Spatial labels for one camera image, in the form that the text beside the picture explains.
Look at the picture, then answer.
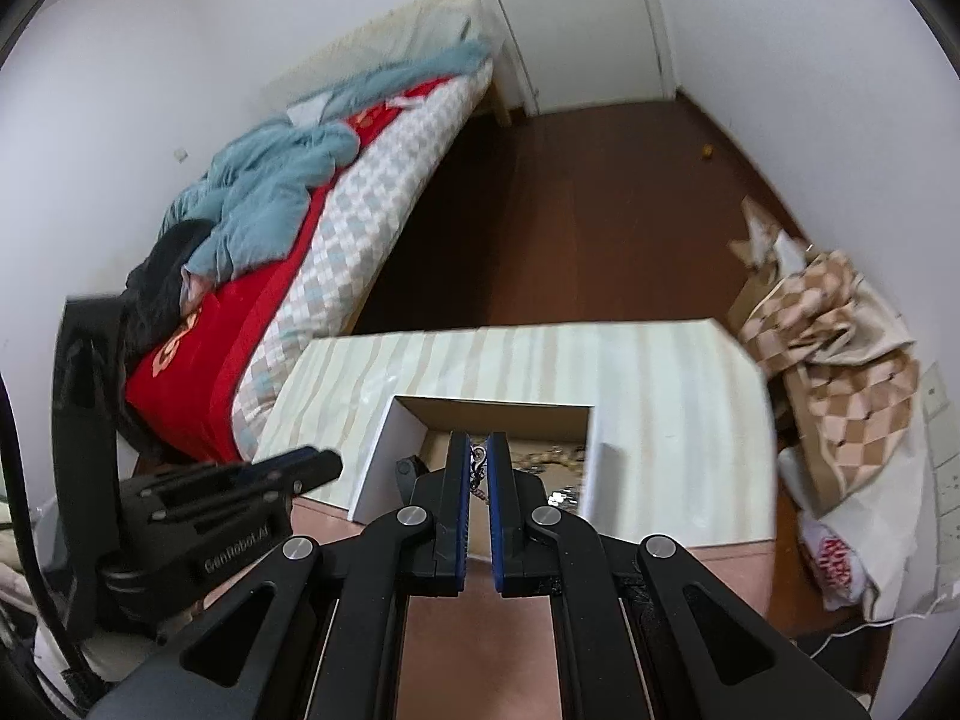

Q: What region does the white power strip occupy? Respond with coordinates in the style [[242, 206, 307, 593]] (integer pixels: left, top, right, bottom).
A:
[[919, 364, 960, 593]]

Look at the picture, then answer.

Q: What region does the pale pillow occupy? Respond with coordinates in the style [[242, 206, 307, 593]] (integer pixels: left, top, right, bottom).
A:
[[259, 0, 488, 121]]

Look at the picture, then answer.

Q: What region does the white cardboard box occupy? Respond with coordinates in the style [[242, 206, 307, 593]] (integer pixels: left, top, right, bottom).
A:
[[349, 394, 620, 530]]

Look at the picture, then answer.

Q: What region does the bed with red blanket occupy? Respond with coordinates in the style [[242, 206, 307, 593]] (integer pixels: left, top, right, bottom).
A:
[[124, 79, 451, 462]]

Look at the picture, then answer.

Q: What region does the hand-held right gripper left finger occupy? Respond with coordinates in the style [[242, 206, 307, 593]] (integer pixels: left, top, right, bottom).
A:
[[90, 431, 473, 720]]

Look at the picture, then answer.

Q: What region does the dark cloth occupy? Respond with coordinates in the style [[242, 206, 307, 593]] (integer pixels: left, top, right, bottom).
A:
[[112, 217, 218, 458]]

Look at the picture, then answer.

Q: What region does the blue quilt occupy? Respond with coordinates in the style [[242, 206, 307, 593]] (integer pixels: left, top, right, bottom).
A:
[[161, 41, 492, 278]]

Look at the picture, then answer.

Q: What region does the crumpled brown paper packaging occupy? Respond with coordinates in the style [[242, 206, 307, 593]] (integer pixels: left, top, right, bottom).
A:
[[731, 195, 811, 323]]

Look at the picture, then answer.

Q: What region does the white door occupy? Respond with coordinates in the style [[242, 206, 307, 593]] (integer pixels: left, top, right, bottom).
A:
[[469, 0, 676, 117]]

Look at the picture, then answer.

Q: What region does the white charger cable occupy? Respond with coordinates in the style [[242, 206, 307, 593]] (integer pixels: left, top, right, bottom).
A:
[[814, 592, 955, 655]]

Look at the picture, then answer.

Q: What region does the beige checkered cloth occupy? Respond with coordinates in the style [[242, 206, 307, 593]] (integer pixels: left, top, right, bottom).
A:
[[731, 251, 923, 518]]

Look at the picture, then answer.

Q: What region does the checkered bed mattress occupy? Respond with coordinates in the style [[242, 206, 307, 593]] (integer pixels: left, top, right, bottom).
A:
[[232, 79, 496, 462]]

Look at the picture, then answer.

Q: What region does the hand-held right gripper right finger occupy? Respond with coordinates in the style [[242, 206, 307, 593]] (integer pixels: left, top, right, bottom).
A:
[[487, 431, 871, 720]]

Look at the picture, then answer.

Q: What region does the thick silver chain bracelet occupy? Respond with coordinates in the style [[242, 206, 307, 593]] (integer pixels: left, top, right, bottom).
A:
[[525, 466, 582, 509]]

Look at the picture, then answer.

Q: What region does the pink and striped tablecloth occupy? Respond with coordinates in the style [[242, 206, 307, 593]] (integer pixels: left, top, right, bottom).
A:
[[255, 319, 777, 720]]

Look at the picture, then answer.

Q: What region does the black cable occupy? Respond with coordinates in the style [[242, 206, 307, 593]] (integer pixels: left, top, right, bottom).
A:
[[0, 375, 85, 713]]

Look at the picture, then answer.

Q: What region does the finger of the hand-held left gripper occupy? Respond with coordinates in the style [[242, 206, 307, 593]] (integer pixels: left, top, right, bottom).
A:
[[124, 448, 340, 500], [150, 456, 344, 530]]

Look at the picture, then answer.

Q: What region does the white bag with red print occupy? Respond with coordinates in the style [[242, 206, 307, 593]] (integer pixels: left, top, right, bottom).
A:
[[799, 514, 875, 612]]

